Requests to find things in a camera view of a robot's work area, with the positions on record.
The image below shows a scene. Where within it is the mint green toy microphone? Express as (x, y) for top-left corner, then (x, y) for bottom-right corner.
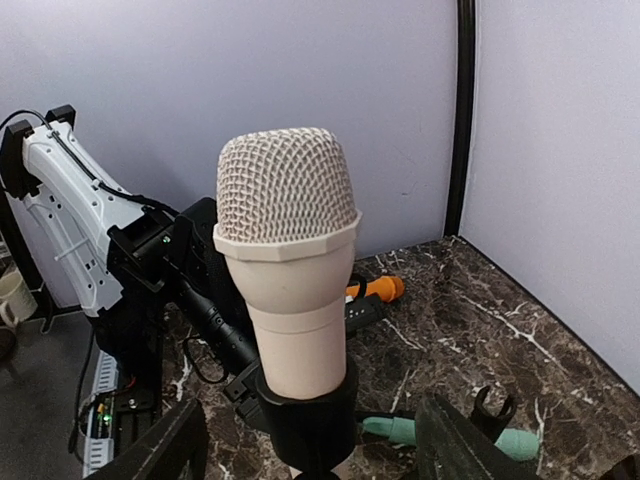
(357, 414), (540, 462)

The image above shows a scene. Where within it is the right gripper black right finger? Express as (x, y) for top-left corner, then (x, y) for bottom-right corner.
(415, 393), (537, 480)

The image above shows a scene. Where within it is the white mug in background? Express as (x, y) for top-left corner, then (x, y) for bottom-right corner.
(1, 270), (38, 330)

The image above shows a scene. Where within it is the fallen stand holding green microphone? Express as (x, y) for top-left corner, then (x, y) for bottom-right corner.
(472, 384), (519, 441)

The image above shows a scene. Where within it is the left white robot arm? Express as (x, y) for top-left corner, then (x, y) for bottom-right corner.
(1, 105), (259, 383)

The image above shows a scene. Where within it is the stand holding cream microphone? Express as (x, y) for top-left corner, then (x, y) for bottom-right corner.
(224, 359), (359, 474)

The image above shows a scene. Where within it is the cream white toy microphone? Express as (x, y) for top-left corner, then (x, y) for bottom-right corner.
(213, 127), (362, 400)

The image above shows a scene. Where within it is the left black frame post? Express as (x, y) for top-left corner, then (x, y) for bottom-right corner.
(444, 0), (477, 236)

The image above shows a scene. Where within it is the orange toy microphone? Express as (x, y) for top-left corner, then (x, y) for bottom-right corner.
(345, 275), (405, 303)

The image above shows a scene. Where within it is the white slotted cable duct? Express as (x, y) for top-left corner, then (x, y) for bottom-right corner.
(82, 351), (119, 478)

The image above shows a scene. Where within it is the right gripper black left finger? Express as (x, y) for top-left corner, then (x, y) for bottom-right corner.
(88, 398), (209, 480)

